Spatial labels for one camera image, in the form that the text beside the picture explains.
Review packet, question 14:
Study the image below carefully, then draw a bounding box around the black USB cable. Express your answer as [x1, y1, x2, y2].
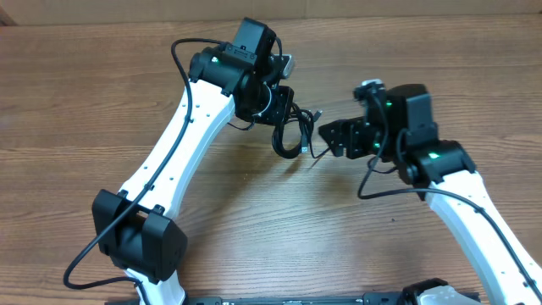
[270, 103, 335, 160]

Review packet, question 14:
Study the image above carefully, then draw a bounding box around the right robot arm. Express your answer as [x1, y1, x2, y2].
[318, 80, 541, 304]

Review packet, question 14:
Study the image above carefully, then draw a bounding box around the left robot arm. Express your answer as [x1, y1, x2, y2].
[92, 18, 293, 304]

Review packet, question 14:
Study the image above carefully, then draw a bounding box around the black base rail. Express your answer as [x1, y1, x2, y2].
[104, 277, 482, 305]

